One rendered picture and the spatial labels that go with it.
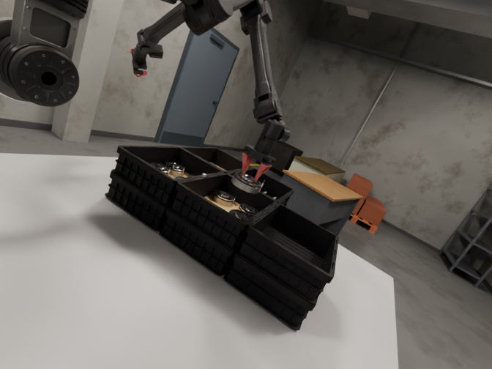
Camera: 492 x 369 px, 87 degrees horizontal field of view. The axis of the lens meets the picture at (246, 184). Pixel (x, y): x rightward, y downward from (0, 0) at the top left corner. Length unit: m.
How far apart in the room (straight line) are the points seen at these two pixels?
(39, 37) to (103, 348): 0.72
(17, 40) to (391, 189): 7.16
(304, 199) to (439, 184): 4.81
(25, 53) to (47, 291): 0.54
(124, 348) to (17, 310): 0.23
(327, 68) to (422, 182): 3.78
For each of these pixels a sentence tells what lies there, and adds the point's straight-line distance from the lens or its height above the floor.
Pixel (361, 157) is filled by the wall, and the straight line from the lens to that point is 7.37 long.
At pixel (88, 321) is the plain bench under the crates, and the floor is 0.70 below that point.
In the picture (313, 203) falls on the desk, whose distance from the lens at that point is 3.02.
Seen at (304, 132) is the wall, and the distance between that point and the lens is 7.70.
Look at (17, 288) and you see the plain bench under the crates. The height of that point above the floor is 0.70.
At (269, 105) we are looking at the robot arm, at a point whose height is 1.30.
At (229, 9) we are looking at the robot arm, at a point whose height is 1.45.
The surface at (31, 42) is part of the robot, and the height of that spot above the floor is 1.20.
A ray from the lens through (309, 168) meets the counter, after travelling 5.02.
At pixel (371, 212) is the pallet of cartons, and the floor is 0.35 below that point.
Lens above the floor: 1.27
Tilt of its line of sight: 16 degrees down
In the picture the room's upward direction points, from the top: 25 degrees clockwise
